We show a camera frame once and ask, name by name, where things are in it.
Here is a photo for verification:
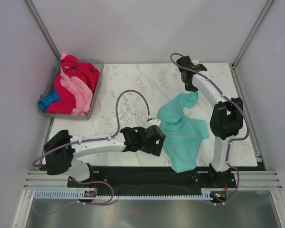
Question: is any teal t shirt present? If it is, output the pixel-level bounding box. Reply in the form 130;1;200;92
157;92;209;173

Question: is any grey plastic bin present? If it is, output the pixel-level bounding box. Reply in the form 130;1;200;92
37;59;105;120

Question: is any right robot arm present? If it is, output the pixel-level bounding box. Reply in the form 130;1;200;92
176;54;244;187

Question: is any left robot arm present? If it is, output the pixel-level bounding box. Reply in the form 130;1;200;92
44;125;166;187

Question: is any blue t shirt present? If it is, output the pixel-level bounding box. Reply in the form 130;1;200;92
38;89;60;113

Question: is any magenta t shirt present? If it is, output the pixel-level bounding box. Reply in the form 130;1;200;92
47;67;100;115

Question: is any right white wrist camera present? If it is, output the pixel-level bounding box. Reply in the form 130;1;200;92
191;58;200;65

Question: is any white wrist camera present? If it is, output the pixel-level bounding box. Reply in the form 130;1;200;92
191;58;200;65
147;117;161;126

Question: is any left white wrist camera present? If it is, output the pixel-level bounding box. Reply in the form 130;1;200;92
147;117;161;126

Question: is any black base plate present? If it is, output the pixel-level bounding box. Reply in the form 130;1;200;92
67;166;236;195

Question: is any white slotted cable duct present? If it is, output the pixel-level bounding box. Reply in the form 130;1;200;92
34;190;226;200

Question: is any aluminium frame rail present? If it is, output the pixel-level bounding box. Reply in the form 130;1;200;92
23;171;282;190

